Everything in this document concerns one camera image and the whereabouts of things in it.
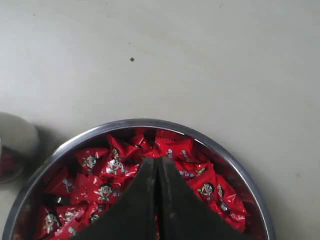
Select stainless steel cup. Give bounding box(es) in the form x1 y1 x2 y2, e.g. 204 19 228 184
0 112 40 184

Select round steel bowl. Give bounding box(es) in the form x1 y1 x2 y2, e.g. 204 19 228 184
1 118 277 240

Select red candies inside cup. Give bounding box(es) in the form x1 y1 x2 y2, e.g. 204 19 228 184
0 147 23 183

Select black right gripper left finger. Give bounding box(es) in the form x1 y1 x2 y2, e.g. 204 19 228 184
72 158 157 240

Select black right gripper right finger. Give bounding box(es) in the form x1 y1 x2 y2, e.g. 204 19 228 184
154 157 250 240

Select pile of red wrapped candies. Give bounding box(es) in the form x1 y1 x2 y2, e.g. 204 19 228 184
14 127 252 240

